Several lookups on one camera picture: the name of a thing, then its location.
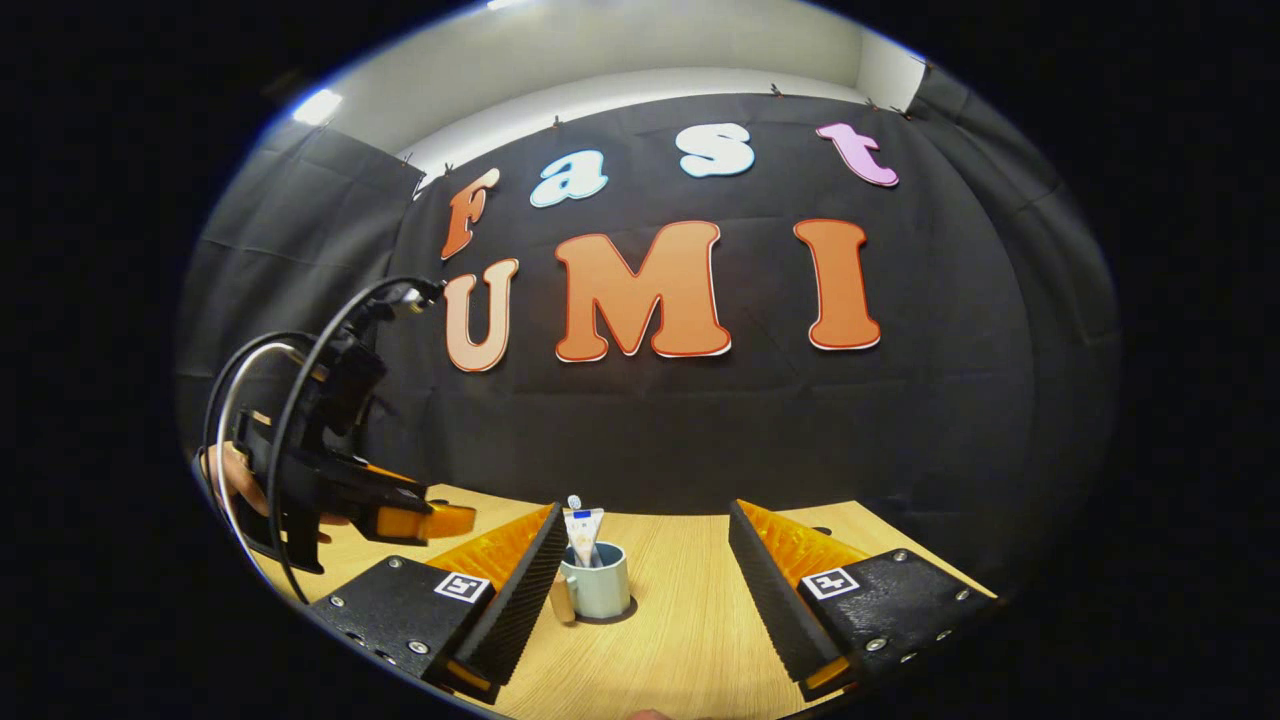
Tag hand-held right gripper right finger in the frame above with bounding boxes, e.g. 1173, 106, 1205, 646
728, 499, 996, 703

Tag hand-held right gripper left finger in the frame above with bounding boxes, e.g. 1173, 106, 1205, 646
308, 502, 569, 706

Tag light blue cup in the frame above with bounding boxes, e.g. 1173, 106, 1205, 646
549, 541, 632, 625

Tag white toothpaste tube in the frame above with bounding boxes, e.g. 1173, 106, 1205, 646
564, 507, 606, 569

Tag brown round coaster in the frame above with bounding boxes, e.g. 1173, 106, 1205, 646
575, 595, 639, 626

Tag wooden desktop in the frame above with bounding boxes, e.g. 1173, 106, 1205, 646
250, 483, 1001, 720

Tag black backdrop cloth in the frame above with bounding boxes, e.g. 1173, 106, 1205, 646
175, 65, 1121, 601

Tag grey cable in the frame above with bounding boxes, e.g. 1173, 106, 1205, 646
213, 342, 301, 561

